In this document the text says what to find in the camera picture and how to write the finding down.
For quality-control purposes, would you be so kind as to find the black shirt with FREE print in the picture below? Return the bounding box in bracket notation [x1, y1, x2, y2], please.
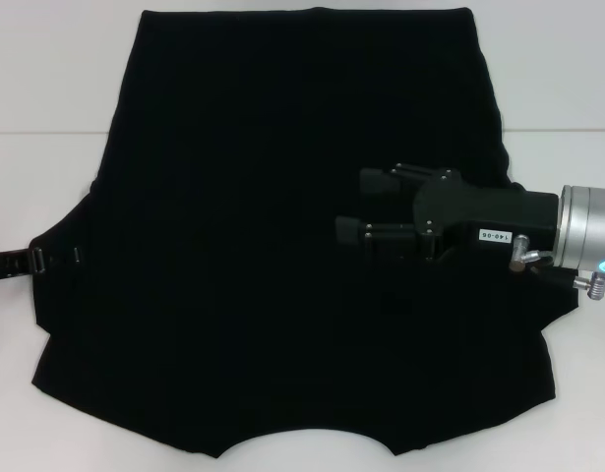
[29, 6, 581, 446]

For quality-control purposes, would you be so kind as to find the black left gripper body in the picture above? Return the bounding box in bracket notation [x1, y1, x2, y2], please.
[0, 249, 35, 283]

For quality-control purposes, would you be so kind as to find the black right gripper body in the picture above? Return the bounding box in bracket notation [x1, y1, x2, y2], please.
[412, 172, 562, 265]

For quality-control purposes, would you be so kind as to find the right gripper cable with plug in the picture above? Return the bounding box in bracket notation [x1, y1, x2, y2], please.
[509, 234, 605, 299]

